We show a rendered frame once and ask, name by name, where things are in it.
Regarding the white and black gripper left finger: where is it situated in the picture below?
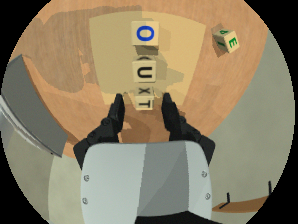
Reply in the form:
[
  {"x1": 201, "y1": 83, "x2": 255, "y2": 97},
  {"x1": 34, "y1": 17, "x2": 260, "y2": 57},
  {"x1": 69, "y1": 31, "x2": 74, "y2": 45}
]
[{"x1": 73, "y1": 93, "x2": 125, "y2": 170}]

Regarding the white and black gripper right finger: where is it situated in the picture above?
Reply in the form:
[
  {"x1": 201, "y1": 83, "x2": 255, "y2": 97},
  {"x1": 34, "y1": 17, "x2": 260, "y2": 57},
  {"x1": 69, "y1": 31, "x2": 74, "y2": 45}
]
[{"x1": 161, "y1": 92, "x2": 215, "y2": 167}]

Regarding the tan flat mat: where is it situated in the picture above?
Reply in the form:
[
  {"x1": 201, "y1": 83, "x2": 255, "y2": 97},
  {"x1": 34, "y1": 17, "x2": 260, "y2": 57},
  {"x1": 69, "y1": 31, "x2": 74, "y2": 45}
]
[{"x1": 89, "y1": 11, "x2": 206, "y2": 105}]

